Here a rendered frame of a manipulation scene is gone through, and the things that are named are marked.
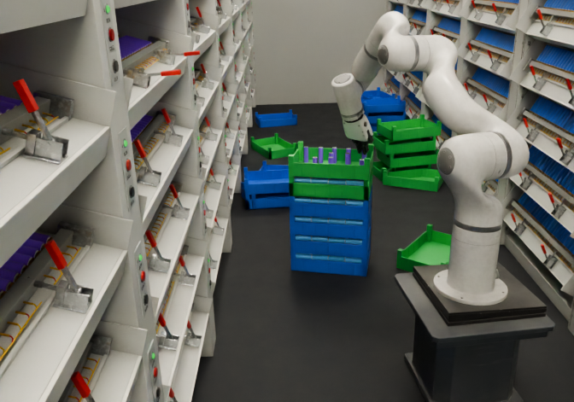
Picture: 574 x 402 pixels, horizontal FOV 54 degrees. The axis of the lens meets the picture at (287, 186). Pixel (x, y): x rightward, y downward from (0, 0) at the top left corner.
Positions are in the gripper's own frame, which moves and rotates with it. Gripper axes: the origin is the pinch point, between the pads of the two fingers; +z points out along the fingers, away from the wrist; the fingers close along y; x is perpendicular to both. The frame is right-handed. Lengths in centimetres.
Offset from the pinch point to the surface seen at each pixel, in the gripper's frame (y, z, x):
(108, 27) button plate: -48, -107, 94
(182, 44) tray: -3, -78, 56
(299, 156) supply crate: 23.1, 0.3, 12.1
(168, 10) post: -1, -87, 54
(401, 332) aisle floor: -41, 28, 51
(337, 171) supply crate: -1.4, -3.4, 17.6
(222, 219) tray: 44, 13, 45
